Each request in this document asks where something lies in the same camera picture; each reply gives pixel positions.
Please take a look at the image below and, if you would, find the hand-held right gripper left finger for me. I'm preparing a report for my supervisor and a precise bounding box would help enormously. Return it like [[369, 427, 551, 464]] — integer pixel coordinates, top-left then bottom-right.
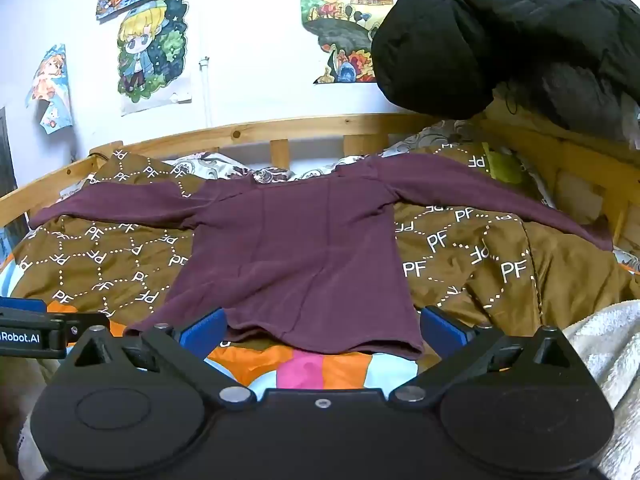
[[60, 307, 256, 409]]

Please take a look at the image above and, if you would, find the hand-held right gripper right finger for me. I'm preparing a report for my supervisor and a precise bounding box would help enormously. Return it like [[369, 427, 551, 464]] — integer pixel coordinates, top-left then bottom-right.
[[389, 305, 583, 409]]

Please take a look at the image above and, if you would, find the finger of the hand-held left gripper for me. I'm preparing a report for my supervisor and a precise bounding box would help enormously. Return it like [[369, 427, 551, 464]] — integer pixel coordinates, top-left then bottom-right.
[[47, 311, 112, 347]]

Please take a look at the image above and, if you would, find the maroon sweater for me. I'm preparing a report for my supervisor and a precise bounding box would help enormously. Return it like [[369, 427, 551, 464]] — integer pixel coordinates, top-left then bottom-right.
[[27, 152, 615, 361]]

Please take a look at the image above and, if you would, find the brown patterned blanket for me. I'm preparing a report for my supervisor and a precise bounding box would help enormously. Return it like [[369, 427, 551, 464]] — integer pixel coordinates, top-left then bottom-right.
[[10, 142, 640, 356]]

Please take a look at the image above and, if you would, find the white floral bed sheet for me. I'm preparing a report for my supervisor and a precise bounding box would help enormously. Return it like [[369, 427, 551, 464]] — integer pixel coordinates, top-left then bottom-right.
[[60, 120, 481, 201]]

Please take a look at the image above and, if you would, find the white fluffy blanket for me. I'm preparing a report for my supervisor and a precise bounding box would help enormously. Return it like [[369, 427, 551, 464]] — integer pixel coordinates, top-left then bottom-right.
[[562, 300, 640, 480]]

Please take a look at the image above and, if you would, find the yellow-green cloth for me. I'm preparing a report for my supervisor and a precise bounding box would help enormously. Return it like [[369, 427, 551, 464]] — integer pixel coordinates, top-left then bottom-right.
[[487, 150, 526, 186]]

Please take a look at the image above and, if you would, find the curled anime poster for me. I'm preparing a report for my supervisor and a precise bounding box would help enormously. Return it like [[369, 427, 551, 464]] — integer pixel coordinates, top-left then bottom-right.
[[26, 44, 75, 135]]

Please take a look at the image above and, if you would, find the blond cartoon character poster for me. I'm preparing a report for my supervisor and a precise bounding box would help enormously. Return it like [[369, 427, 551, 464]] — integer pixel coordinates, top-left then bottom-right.
[[116, 0, 193, 117]]

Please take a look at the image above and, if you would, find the black puffer jacket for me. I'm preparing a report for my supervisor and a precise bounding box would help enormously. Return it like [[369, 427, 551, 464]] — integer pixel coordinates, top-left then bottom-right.
[[371, 0, 640, 151]]

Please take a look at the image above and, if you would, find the landscape drawing poster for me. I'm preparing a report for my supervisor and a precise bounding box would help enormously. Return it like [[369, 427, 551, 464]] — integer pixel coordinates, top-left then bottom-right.
[[299, 0, 418, 86]]

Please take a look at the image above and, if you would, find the dark wall panel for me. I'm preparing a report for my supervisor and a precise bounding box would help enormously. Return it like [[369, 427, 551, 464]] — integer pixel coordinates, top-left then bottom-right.
[[0, 107, 18, 196]]

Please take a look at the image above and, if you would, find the wooden bed frame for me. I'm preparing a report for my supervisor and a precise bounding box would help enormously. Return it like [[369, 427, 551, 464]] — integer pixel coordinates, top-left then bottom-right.
[[0, 112, 640, 246]]

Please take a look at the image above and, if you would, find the white wall pipe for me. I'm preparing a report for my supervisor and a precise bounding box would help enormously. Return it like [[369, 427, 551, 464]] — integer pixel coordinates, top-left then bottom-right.
[[199, 55, 212, 128]]

